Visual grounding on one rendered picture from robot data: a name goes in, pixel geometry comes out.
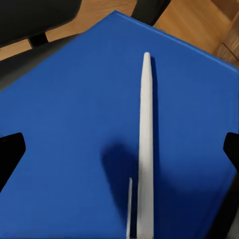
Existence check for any folder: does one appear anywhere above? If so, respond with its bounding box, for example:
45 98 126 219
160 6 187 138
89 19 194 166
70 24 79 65
0 10 239 239

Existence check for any pen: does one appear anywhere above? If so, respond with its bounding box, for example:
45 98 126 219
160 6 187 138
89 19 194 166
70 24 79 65
126 53 154 239

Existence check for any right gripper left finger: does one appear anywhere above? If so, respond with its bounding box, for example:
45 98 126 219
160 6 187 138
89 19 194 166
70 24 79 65
0 132 26 192

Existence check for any swivel chair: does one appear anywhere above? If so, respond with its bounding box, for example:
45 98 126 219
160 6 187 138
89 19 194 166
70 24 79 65
0 0 239 239

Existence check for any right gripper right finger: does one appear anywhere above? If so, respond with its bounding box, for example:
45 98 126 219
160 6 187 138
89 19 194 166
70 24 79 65
223 132 239 173

